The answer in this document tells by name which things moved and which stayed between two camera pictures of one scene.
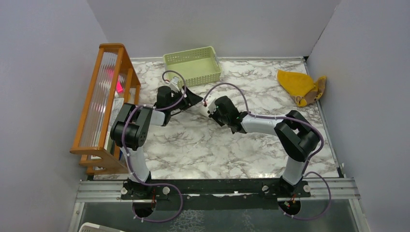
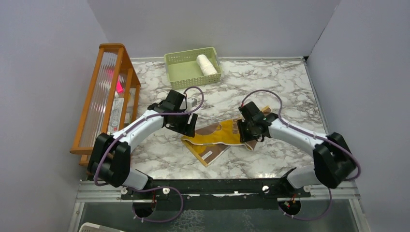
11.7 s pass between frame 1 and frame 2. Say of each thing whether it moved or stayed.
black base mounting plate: stayed
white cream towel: moved
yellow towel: moved
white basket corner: stayed
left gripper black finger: moved
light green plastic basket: stayed
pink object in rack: stayed
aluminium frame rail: stayed
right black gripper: moved
